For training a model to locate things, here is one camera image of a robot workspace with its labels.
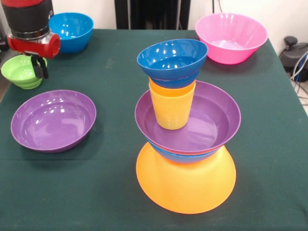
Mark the light blue bowl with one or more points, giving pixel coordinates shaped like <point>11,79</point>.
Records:
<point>187,159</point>
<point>74,31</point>

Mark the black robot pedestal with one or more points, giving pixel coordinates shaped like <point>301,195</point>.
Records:
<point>154,14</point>

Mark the small green bowl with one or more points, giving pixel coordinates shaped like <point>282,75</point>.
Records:
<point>16,72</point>

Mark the orange cup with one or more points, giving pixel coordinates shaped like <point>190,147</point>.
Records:
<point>172,92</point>

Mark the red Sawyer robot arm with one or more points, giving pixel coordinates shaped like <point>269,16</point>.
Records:
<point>26,16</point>

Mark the dark green tablecloth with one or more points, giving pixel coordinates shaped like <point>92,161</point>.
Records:
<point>60,192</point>

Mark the yellow cup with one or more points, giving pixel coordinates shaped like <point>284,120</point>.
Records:
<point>172,113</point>

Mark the purple shallow bowl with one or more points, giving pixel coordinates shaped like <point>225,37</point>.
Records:
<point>53,125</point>
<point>216,115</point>

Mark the large pink bowl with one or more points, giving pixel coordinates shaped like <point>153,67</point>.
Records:
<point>228,31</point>

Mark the small dark blue bowl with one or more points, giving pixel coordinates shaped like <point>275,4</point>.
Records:
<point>161,62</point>

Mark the large orange bowl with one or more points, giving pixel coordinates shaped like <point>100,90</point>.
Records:
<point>185,187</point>

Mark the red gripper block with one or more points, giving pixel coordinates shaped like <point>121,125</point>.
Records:
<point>29,47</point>

